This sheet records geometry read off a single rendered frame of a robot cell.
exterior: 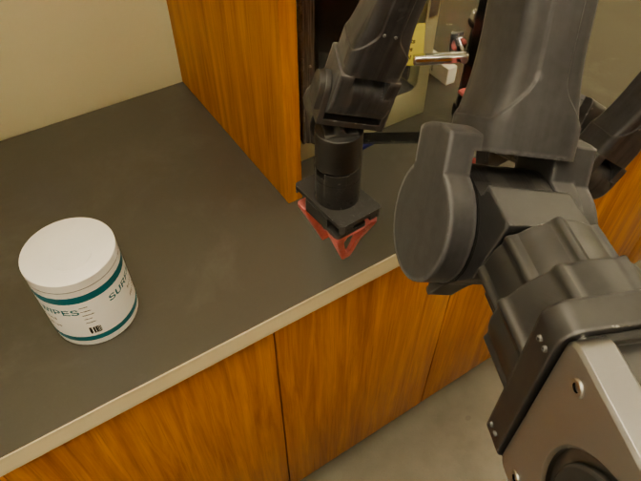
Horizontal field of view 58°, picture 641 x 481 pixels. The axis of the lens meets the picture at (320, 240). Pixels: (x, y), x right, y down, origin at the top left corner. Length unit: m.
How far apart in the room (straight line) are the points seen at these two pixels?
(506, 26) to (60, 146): 1.08
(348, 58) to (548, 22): 0.28
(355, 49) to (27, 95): 0.93
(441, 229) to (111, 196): 0.90
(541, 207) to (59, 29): 1.14
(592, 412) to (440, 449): 1.64
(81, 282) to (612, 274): 0.69
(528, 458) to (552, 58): 0.21
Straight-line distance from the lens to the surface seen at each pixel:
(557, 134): 0.37
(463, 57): 1.00
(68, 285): 0.84
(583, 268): 0.29
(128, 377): 0.91
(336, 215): 0.72
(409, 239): 0.37
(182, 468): 1.25
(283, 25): 0.89
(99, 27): 1.37
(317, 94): 0.63
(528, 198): 0.34
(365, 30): 0.58
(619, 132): 0.86
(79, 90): 1.41
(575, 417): 0.25
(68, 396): 0.92
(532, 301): 0.29
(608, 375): 0.24
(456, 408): 1.93
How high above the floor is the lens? 1.70
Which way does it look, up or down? 48 degrees down
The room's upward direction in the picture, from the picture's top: straight up
